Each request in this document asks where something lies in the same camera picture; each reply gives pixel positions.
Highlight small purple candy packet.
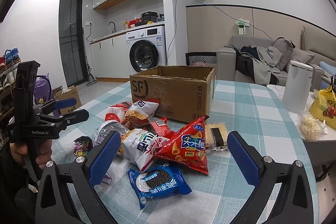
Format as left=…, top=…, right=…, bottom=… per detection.
left=73, top=136, right=93, bottom=157

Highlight silver purple snack bag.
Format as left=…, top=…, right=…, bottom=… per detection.
left=93, top=120, right=129, bottom=145

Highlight small noodle snack bag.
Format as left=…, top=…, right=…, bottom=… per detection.
left=121, top=100, right=159, bottom=130

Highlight white red noodle snack bag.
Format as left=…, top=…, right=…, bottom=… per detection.
left=117, top=128, right=169, bottom=173

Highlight small red snack packet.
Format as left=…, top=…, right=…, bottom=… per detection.
left=149, top=117, right=175, bottom=139

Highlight clear pack sandwich crackers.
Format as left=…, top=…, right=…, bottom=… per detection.
left=205, top=122, right=228, bottom=152

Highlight blue oreo cookie packet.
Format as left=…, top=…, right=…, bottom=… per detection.
left=127, top=163, right=192, bottom=210

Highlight red triangular crisp bag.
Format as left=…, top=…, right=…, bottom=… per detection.
left=155, top=115, right=209, bottom=175

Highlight red white snack packet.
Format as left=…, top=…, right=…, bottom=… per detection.
left=105, top=101, right=131, bottom=123

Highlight person's left hand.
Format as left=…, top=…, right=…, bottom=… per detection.
left=10, top=140, right=52, bottom=169

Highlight small cardboard box on floor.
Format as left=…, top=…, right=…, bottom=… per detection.
left=53, top=85, right=82, bottom=114

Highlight purple bag on floor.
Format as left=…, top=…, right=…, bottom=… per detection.
left=34, top=74, right=54, bottom=105

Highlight shoe rack with shoes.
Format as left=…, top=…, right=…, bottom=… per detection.
left=0, top=48, right=21, bottom=148

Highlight black glass door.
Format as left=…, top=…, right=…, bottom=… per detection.
left=59, top=0, right=88, bottom=86

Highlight clear bag of food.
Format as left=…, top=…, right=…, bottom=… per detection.
left=297, top=111, right=327, bottom=141

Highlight kitchen faucet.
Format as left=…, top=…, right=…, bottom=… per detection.
left=108, top=21, right=116, bottom=34

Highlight yellow plastic bag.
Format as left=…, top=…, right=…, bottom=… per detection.
left=309, top=86, right=336, bottom=129

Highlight white front-load washing machine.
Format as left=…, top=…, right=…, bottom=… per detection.
left=126, top=25, right=167, bottom=72

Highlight white cylindrical kettle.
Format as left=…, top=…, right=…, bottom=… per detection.
left=282, top=60, right=313, bottom=113

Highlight SF Express cardboard box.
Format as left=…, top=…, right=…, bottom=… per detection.
left=130, top=66, right=215, bottom=123

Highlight pink cloth on chair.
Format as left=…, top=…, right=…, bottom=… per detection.
left=191, top=62, right=211, bottom=67

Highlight pile of grey clothes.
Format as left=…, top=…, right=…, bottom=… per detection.
left=231, top=46, right=282, bottom=86

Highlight black patterned chair back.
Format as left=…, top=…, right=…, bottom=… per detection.
left=186, top=52, right=217, bottom=67

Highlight grey sofa cushion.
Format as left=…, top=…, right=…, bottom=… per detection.
left=272, top=37, right=295, bottom=71

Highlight grey sofa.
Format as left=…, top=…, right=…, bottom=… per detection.
left=217, top=27, right=335, bottom=90

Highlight wall socket with green plug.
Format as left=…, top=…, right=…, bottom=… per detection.
left=236, top=19, right=250, bottom=35

